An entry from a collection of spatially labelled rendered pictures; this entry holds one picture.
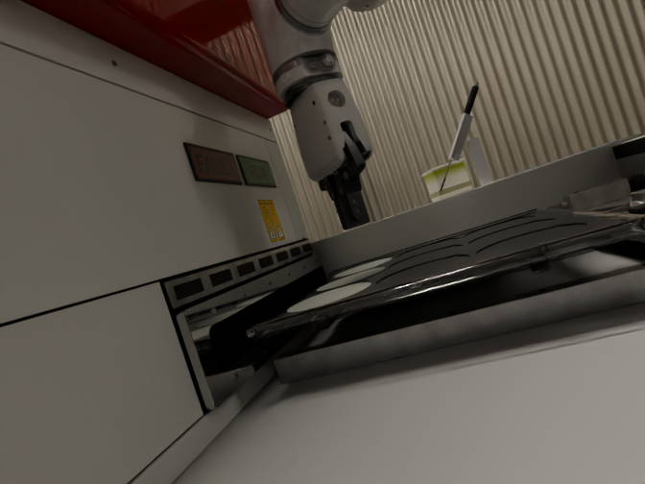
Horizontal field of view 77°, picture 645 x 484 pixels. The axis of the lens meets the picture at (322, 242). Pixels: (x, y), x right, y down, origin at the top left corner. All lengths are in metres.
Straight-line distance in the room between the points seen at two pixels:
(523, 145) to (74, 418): 2.33
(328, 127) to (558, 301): 0.29
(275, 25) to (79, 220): 0.31
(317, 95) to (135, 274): 0.27
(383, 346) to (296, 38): 0.35
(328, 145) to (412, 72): 2.07
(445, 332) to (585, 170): 0.44
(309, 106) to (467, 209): 0.38
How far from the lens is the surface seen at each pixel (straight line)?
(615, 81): 2.57
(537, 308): 0.44
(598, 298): 0.45
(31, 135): 0.37
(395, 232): 0.77
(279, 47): 0.52
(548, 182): 0.78
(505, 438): 0.28
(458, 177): 0.90
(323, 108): 0.48
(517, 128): 2.45
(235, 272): 0.51
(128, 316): 0.37
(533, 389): 0.33
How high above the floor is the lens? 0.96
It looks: level
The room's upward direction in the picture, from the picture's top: 18 degrees counter-clockwise
